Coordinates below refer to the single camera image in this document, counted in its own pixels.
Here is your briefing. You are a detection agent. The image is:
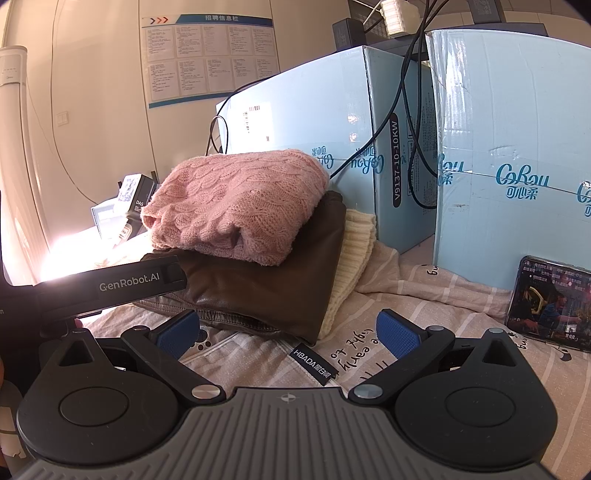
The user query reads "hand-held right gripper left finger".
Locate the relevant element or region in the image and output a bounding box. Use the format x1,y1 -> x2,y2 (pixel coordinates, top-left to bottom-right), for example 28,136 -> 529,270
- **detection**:
28,308 -> 228,410

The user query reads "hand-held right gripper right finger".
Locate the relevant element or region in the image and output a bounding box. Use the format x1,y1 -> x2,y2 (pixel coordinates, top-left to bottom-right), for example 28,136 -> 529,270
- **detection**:
347,309 -> 546,410

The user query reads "pink knit sweater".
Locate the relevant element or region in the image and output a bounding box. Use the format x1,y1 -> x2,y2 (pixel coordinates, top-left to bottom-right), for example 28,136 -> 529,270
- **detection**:
140,148 -> 331,267

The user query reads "printed striped bedsheet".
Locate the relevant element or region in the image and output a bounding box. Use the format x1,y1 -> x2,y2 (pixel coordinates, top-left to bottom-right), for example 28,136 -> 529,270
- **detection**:
81,228 -> 591,480

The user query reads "small grey box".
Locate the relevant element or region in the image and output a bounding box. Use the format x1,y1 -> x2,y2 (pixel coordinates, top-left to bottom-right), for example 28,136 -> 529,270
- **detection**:
90,198 -> 141,241

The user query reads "black fabric label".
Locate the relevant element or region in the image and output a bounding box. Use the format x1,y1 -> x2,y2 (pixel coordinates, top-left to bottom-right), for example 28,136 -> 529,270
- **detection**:
291,342 -> 341,387

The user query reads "black device with label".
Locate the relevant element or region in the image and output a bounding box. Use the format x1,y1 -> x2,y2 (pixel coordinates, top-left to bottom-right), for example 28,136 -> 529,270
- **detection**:
119,173 -> 160,217

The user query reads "cream knit sweater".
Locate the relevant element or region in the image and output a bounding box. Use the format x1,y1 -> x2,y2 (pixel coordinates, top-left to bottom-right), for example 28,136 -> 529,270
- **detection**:
318,209 -> 379,343

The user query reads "brown leather jacket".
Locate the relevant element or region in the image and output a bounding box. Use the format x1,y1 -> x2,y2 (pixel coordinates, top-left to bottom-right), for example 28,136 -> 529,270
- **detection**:
133,191 -> 348,348

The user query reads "smartphone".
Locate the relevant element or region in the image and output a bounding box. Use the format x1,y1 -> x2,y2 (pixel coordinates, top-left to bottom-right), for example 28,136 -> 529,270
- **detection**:
504,255 -> 591,354

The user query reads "white standing air conditioner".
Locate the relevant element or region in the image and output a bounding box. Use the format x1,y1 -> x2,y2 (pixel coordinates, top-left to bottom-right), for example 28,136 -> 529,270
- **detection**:
0,45 -> 52,282

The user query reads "large light blue cardboard box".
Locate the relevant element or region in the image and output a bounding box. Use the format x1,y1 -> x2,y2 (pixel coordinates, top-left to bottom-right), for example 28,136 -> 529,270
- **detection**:
424,30 -> 591,297

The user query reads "black power cable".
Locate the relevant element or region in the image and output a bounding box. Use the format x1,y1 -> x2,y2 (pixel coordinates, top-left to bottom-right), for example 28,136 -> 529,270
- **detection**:
399,0 -> 446,212
207,78 -> 269,156

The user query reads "wall notice poster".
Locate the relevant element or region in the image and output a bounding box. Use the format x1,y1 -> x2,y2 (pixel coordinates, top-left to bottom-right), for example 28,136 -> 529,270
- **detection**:
140,12 -> 281,110

